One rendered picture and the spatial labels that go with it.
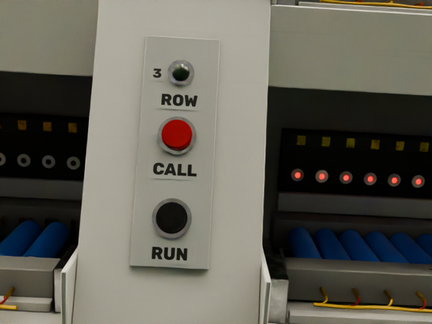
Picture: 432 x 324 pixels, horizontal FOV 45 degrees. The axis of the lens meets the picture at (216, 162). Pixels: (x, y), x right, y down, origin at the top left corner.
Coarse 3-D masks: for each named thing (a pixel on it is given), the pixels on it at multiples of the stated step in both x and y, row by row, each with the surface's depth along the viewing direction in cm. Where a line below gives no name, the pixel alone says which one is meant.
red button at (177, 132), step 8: (176, 120) 27; (168, 128) 27; (176, 128) 27; (184, 128) 27; (168, 136) 27; (176, 136) 27; (184, 136) 27; (168, 144) 27; (176, 144) 27; (184, 144) 27
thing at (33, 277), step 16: (0, 256) 32; (16, 256) 32; (0, 272) 31; (16, 272) 31; (32, 272) 31; (48, 272) 31; (0, 288) 31; (16, 288) 31; (32, 288) 31; (48, 288) 31; (0, 304) 29
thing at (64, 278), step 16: (0, 176) 44; (0, 192) 44; (16, 192) 44; (32, 192) 44; (48, 192) 44; (64, 192) 44; (80, 192) 44; (64, 256) 32; (64, 272) 25; (64, 288) 25; (64, 304) 25; (0, 320) 30; (16, 320) 30; (32, 320) 30; (48, 320) 30; (64, 320) 25
